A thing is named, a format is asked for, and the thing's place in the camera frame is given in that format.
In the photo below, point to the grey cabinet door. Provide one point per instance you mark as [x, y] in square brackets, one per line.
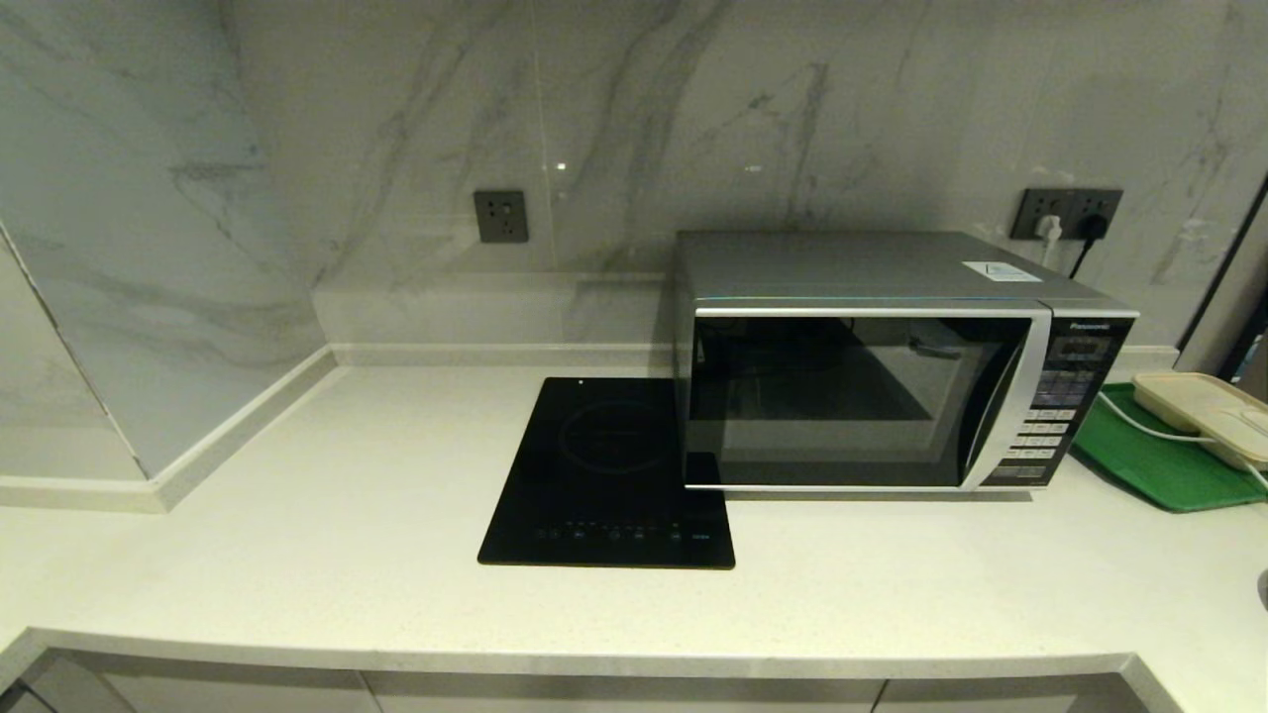
[991, 698]

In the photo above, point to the black induction cooktop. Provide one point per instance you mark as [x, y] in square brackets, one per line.
[594, 475]

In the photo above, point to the grey corner cabinet panel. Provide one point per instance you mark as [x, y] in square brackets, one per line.
[69, 693]

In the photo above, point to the beige lidded box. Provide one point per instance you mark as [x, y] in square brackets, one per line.
[1199, 406]

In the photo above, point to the microwave door with dark glass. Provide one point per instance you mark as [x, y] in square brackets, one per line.
[842, 396]

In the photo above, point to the silver Panasonic microwave oven body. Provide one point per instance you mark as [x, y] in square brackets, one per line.
[842, 262]

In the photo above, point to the green plastic tray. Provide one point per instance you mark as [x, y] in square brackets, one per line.
[1159, 465]

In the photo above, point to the dark door frame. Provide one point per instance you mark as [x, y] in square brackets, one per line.
[1238, 347]

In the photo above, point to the white power plug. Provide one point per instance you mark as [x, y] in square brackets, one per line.
[1050, 230]

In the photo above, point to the white label sticker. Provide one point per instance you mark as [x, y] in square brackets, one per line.
[1003, 271]

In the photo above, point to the grey single wall socket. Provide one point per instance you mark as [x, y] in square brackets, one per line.
[500, 216]

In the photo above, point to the grey double wall socket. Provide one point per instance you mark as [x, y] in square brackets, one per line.
[1030, 203]

